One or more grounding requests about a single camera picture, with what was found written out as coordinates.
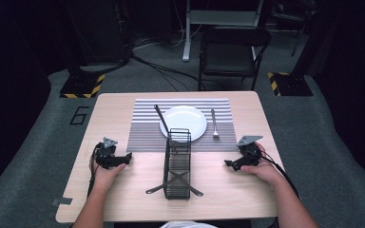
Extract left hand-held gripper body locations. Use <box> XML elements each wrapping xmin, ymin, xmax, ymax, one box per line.
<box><xmin>94</xmin><ymin>136</ymin><xmax>124</xmax><ymax>170</ymax></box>

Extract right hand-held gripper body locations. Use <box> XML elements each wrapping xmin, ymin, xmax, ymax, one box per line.
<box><xmin>237</xmin><ymin>135</ymin><xmax>264</xmax><ymax>168</ymax></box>

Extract person's left hand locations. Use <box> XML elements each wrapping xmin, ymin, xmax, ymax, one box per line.
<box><xmin>89</xmin><ymin>152</ymin><xmax>127</xmax><ymax>192</ymax></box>

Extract person's right hand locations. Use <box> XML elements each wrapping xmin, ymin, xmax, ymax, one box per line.
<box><xmin>240</xmin><ymin>142</ymin><xmax>283</xmax><ymax>188</ymax></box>

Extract grey striped placemat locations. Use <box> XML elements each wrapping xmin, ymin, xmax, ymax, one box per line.
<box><xmin>125</xmin><ymin>98</ymin><xmax>239</xmax><ymax>154</ymax></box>

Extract silver fork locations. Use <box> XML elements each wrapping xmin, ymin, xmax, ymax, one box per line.
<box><xmin>210</xmin><ymin>108</ymin><xmax>221</xmax><ymax>141</ymax></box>

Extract dark table knife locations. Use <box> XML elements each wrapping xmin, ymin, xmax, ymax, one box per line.
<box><xmin>153</xmin><ymin>104</ymin><xmax>179</xmax><ymax>155</ymax></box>

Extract grey tape strip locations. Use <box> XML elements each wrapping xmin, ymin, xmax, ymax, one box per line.
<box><xmin>51</xmin><ymin>197</ymin><xmax>74</xmax><ymax>207</ymax></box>

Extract white round plate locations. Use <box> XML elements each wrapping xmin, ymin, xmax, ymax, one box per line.
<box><xmin>159</xmin><ymin>104</ymin><xmax>208</xmax><ymax>143</ymax></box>

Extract black stand base hazard tape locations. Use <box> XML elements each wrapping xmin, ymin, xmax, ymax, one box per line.
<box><xmin>59</xmin><ymin>65</ymin><xmax>106</xmax><ymax>100</ymax></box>
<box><xmin>267</xmin><ymin>71</ymin><xmax>315</xmax><ymax>98</ymax></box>

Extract person's white clothing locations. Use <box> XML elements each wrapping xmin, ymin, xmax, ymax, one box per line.
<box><xmin>159</xmin><ymin>220</ymin><xmax>219</xmax><ymax>228</ymax></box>

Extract black folding chair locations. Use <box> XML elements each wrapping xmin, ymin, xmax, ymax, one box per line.
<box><xmin>197</xmin><ymin>26</ymin><xmax>273</xmax><ymax>92</ymax></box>

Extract left hand-held gripper black cable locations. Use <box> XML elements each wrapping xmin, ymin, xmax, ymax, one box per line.
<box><xmin>86</xmin><ymin>142</ymin><xmax>105</xmax><ymax>198</ymax></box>

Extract hand-held gripper black cable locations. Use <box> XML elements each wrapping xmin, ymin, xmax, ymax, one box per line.
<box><xmin>259</xmin><ymin>151</ymin><xmax>302</xmax><ymax>201</ymax></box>
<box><xmin>86</xmin><ymin>142</ymin><xmax>105</xmax><ymax>198</ymax></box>

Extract right hand-held gripper black cable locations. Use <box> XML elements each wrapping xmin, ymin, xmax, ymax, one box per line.
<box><xmin>259</xmin><ymin>151</ymin><xmax>302</xmax><ymax>201</ymax></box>

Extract black wire cutlery rack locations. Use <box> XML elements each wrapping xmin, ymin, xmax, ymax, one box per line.
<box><xmin>144</xmin><ymin>127</ymin><xmax>204</xmax><ymax>201</ymax></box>

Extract black floor cable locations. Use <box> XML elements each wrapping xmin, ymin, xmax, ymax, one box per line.
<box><xmin>128</xmin><ymin>51</ymin><xmax>226</xmax><ymax>93</ymax></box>

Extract white floor cables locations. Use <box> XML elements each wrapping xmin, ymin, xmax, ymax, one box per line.
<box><xmin>132</xmin><ymin>18</ymin><xmax>204</xmax><ymax>51</ymax></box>

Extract white metal desk frame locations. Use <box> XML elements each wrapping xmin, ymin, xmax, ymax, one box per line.
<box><xmin>182</xmin><ymin>0</ymin><xmax>266</xmax><ymax>63</ymax></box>

